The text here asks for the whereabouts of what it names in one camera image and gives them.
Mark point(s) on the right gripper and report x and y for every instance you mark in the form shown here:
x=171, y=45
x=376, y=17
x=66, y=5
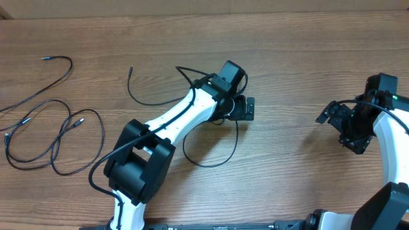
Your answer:
x=358, y=143

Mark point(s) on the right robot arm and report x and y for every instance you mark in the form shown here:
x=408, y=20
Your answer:
x=377, y=113

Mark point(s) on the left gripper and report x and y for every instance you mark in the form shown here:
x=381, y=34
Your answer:
x=239, y=110

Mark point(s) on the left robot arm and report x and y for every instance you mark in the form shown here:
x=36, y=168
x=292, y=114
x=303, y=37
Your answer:
x=142, y=155

